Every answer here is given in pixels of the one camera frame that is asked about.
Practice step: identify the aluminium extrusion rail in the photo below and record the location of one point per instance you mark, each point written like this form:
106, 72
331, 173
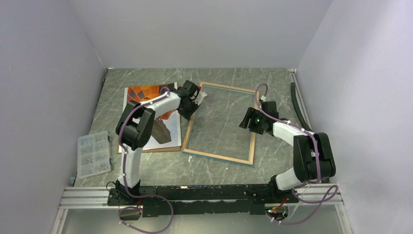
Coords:
80, 197

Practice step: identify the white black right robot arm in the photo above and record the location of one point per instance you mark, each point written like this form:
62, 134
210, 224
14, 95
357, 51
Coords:
312, 154

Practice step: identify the brown frame backing board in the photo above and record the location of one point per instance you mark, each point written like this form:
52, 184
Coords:
150, 118

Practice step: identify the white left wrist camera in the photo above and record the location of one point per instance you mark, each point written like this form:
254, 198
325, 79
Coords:
201, 96

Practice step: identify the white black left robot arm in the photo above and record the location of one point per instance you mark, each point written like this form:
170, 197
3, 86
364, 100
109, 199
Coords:
128, 181

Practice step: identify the clear plastic screw box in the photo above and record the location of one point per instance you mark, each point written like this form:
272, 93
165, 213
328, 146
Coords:
93, 154

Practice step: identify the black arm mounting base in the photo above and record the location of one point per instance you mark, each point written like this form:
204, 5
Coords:
165, 207

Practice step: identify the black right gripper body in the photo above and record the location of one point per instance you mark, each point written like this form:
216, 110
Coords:
257, 124

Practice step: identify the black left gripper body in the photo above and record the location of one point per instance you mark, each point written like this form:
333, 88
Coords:
187, 112

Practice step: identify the clear plastic frame sheet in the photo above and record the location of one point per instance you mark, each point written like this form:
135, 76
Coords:
222, 122

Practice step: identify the blue wooden picture frame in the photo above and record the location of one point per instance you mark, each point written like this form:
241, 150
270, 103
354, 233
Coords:
219, 155

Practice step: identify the hot air balloon photo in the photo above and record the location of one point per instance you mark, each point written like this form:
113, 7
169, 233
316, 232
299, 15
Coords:
166, 131

